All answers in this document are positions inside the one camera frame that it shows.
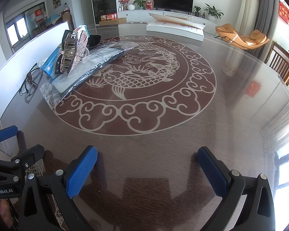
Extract black television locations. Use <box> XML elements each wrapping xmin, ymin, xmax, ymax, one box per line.
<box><xmin>154</xmin><ymin>0</ymin><xmax>194</xmax><ymax>12</ymax></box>

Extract grey curtain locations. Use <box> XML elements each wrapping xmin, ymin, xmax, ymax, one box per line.
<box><xmin>252</xmin><ymin>0</ymin><xmax>280</xmax><ymax>63</ymax></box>

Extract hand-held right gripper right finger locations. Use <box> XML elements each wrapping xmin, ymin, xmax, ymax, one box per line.
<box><xmin>197</xmin><ymin>146</ymin><xmax>276</xmax><ymax>231</ymax></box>

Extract black fuzzy hair accessory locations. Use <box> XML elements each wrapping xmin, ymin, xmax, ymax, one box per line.
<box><xmin>87</xmin><ymin>35</ymin><xmax>102</xmax><ymax>49</ymax></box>

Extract tall dark display cabinet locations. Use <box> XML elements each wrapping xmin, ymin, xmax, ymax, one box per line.
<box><xmin>90</xmin><ymin>0</ymin><xmax>117</xmax><ymax>24</ymax></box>

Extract wooden dining chair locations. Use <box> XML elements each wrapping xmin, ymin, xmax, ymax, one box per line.
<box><xmin>61</xmin><ymin>11</ymin><xmax>74</xmax><ymax>29</ymax></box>

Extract brown cardboard box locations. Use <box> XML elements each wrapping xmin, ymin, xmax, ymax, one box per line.
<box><xmin>99</xmin><ymin>18</ymin><xmax>127</xmax><ymax>26</ymax></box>

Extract sliding glass door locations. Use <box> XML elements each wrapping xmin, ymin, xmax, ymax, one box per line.
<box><xmin>5</xmin><ymin>2</ymin><xmax>46</xmax><ymax>46</ymax></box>

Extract wooden slatted chair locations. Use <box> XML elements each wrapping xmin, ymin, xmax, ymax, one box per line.
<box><xmin>268</xmin><ymin>41</ymin><xmax>289</xmax><ymax>85</ymax></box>

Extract rhinestone hair claw clip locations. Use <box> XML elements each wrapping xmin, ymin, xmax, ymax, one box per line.
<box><xmin>58</xmin><ymin>29</ymin><xmax>89</xmax><ymax>76</ymax></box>

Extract red wall hanging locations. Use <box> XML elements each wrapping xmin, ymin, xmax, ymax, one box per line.
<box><xmin>279</xmin><ymin>0</ymin><xmax>289</xmax><ymax>26</ymax></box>

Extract white television cabinet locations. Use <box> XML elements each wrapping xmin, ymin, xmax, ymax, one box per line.
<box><xmin>117</xmin><ymin>10</ymin><xmax>219</xmax><ymax>35</ymax></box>

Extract phone case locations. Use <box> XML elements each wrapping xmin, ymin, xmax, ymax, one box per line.
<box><xmin>40</xmin><ymin>40</ymin><xmax>140</xmax><ymax>109</ymax></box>

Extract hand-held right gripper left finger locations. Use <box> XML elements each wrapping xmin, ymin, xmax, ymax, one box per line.
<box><xmin>19</xmin><ymin>145</ymin><xmax>98</xmax><ymax>231</ymax></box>

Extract large plant in white pot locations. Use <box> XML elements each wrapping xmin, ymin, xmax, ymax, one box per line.
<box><xmin>203</xmin><ymin>3</ymin><xmax>224</xmax><ymax>22</ymax></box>

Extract red flower arrangement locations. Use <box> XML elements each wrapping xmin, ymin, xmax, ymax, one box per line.
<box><xmin>118</xmin><ymin>0</ymin><xmax>132</xmax><ymax>11</ymax></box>

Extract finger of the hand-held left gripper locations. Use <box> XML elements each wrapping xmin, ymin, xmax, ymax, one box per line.
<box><xmin>0</xmin><ymin>125</ymin><xmax>19</xmax><ymax>143</ymax></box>
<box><xmin>11</xmin><ymin>144</ymin><xmax>46</xmax><ymax>171</ymax></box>

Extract green leafy potted plant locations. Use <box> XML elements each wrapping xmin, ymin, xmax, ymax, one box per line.
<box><xmin>133</xmin><ymin>0</ymin><xmax>150</xmax><ymax>10</ymax></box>

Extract black-framed eyeglasses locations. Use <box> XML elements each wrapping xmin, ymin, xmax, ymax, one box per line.
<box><xmin>19</xmin><ymin>63</ymin><xmax>44</xmax><ymax>97</ymax></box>

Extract flat white box with flap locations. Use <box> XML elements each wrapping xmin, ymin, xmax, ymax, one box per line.
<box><xmin>146</xmin><ymin>12</ymin><xmax>206</xmax><ymax>42</ymax></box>

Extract orange lounge chair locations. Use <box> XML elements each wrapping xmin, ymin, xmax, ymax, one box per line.
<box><xmin>215</xmin><ymin>23</ymin><xmax>270</xmax><ymax>51</ymax></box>

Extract white door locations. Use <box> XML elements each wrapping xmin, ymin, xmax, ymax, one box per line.
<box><xmin>79</xmin><ymin>0</ymin><xmax>94</xmax><ymax>26</ymax></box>

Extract large white storage box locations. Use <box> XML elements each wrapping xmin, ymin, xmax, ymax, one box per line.
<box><xmin>0</xmin><ymin>20</ymin><xmax>70</xmax><ymax>130</ymax></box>

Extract blue and white packet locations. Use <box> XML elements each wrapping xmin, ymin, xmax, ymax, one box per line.
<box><xmin>37</xmin><ymin>47</ymin><xmax>63</xmax><ymax>79</ymax></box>

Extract covered standing air conditioner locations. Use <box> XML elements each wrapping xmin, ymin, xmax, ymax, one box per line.
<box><xmin>234</xmin><ymin>0</ymin><xmax>260</xmax><ymax>33</ymax></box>

